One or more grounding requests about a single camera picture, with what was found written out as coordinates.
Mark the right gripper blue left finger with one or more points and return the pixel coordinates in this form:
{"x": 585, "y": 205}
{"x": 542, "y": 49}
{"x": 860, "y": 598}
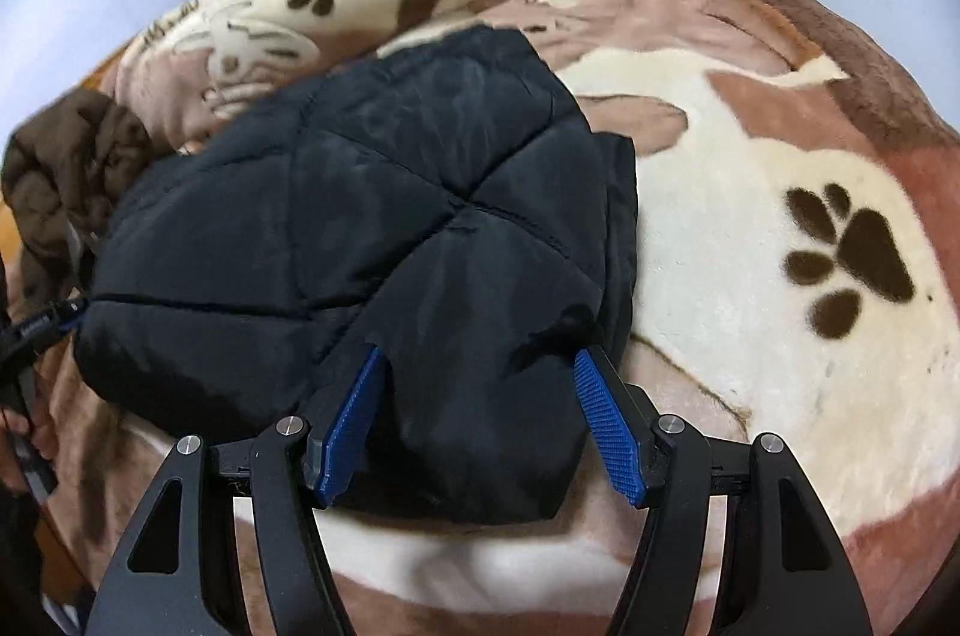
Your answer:
{"x": 340, "y": 418}

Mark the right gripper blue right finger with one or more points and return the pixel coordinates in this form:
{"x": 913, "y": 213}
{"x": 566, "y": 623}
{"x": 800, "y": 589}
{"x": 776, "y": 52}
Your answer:
{"x": 621, "y": 422}

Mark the brown cream paw print blanket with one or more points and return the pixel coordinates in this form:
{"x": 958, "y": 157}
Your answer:
{"x": 796, "y": 292}

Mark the brown puffer jacket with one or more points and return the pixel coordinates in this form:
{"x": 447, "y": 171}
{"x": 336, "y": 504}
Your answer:
{"x": 66, "y": 168}

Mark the person's left hand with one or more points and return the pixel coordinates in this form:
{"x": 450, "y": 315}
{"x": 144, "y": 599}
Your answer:
{"x": 41, "y": 480}

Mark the black hooded puffer jacket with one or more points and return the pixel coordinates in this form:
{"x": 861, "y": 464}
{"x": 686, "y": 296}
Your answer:
{"x": 447, "y": 205}

